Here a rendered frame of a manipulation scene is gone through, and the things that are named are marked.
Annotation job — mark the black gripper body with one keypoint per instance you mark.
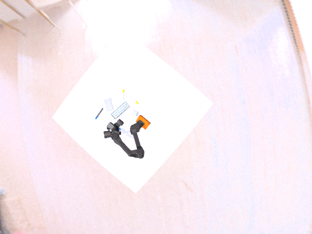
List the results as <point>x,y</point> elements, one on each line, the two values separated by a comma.
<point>119,123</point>

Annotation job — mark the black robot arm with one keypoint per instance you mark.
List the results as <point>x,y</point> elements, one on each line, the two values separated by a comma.
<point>134,129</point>

